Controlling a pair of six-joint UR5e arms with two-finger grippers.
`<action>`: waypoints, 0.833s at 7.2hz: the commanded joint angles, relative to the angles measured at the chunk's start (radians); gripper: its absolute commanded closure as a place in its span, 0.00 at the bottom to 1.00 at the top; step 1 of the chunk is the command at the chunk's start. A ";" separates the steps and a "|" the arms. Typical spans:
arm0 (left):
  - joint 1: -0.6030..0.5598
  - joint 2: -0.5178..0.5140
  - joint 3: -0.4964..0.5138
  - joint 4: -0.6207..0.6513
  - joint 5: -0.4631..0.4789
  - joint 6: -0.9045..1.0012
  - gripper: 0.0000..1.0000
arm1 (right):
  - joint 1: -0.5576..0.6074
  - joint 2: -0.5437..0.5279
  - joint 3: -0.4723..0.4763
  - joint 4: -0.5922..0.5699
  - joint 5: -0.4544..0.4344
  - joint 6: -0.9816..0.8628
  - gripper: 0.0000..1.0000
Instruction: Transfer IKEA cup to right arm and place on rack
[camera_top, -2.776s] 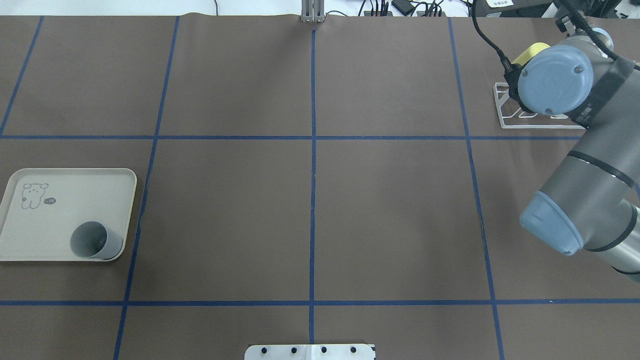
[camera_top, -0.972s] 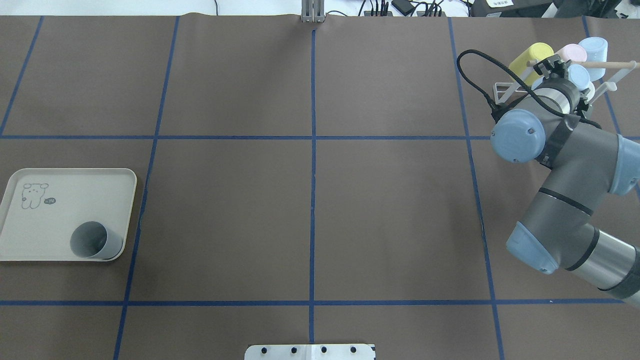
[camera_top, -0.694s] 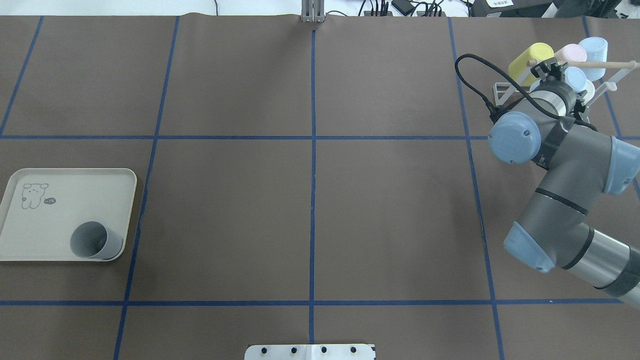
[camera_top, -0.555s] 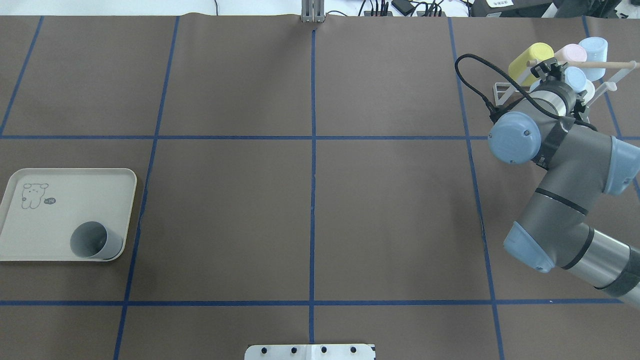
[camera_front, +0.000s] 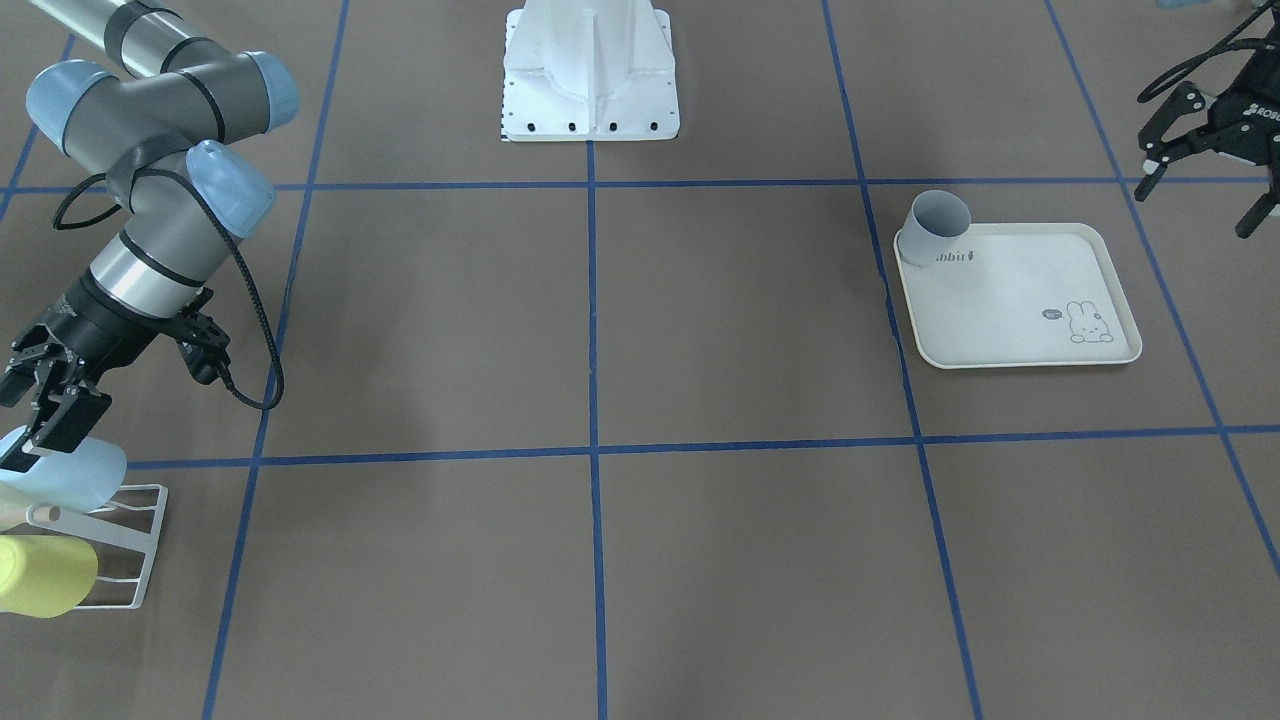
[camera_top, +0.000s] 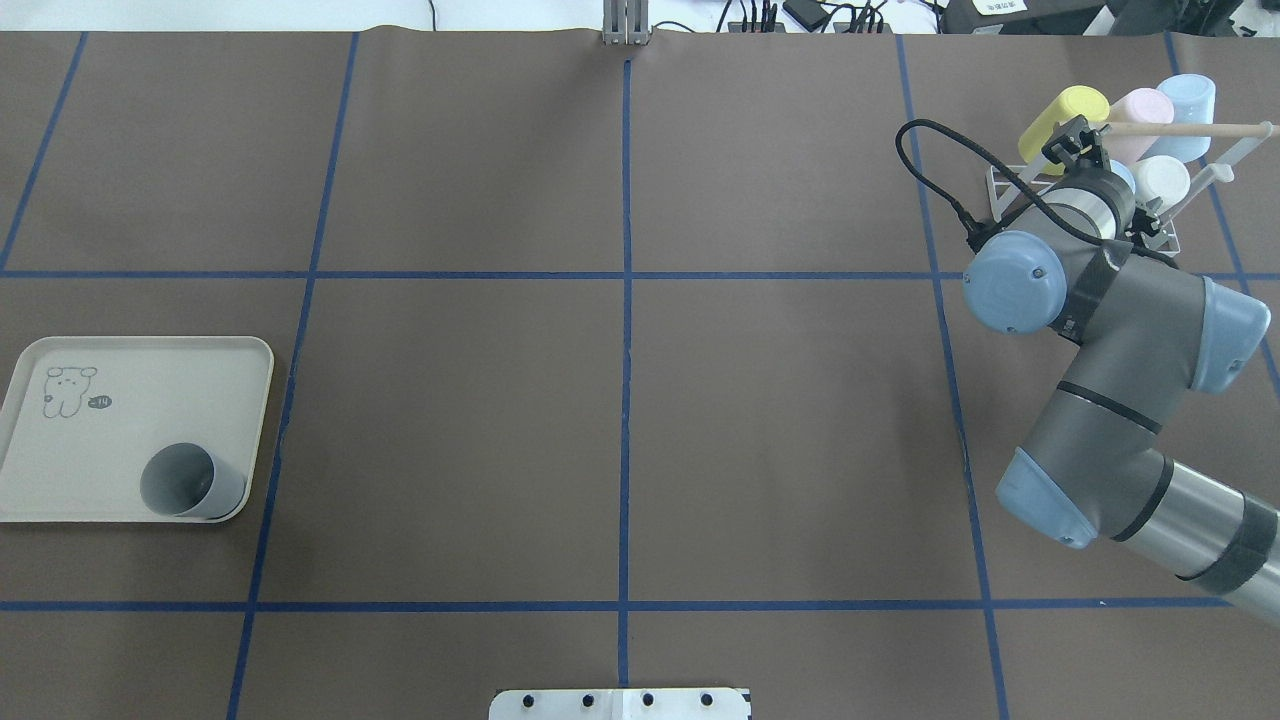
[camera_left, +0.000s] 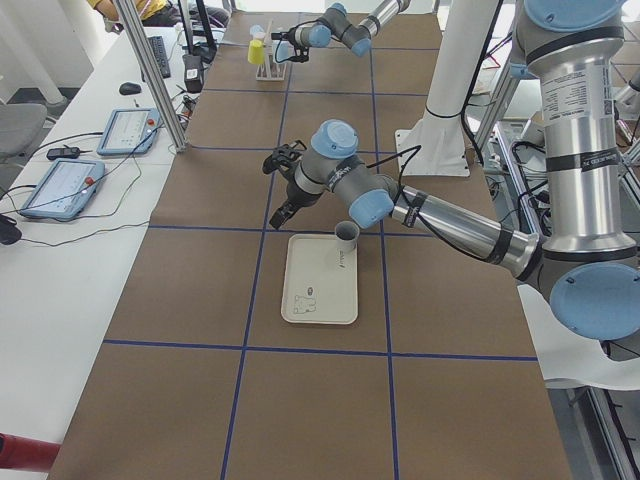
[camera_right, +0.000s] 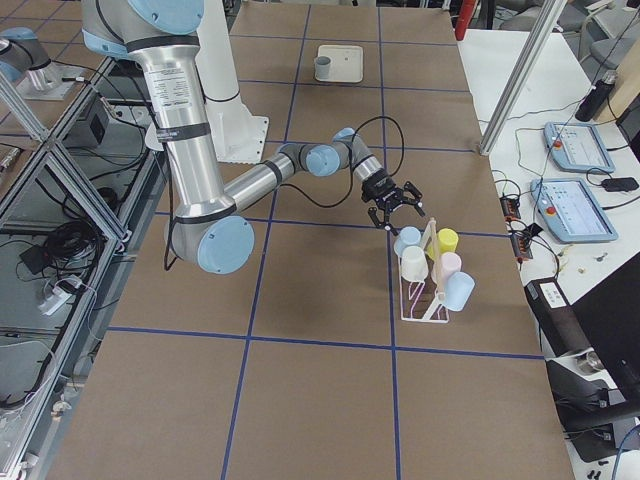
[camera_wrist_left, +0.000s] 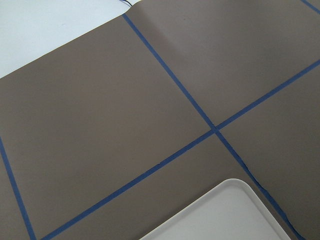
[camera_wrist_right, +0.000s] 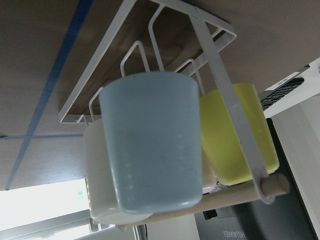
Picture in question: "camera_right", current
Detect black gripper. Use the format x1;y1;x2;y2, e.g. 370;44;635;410
362;170;425;236

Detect light blue cup back row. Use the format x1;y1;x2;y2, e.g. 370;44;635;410
393;226;422;258

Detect light blue cup row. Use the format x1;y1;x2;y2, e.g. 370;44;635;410
443;271;475;311
393;226;422;258

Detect yellow plastic cup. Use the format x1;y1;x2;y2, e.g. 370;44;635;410
426;228;459;258

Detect cream white plastic cup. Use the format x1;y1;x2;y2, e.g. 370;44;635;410
400;245;429;282

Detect pink plastic cup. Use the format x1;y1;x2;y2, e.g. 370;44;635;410
432;252;462;284

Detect light blue cup front row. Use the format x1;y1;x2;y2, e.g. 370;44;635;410
443;271;475;311

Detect grey plastic cup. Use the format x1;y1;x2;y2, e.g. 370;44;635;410
314;56;332;82

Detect white cup tray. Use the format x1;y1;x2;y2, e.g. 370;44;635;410
316;44;364;83

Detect lower teach pendant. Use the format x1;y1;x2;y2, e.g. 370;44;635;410
530;178;618;243

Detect teach pendant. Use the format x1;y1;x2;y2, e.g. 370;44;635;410
530;178;618;243
544;122;615;173

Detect upper teach pendant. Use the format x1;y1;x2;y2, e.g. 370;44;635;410
544;122;615;173

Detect red fire extinguisher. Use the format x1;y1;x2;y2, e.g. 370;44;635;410
454;0;477;41

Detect black box device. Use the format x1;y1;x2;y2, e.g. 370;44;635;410
524;277;592;357

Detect black power adapter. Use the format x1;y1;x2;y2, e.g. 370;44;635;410
600;177;639;192

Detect black water bottle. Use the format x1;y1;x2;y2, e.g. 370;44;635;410
575;70;618;122

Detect black monitor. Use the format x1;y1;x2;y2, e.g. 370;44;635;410
573;256;640;399

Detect white wire dish rack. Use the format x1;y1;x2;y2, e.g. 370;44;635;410
396;218;450;324

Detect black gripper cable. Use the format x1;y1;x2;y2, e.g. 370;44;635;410
162;116;405;272

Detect aluminium frame post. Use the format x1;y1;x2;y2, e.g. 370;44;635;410
479;0;566;156

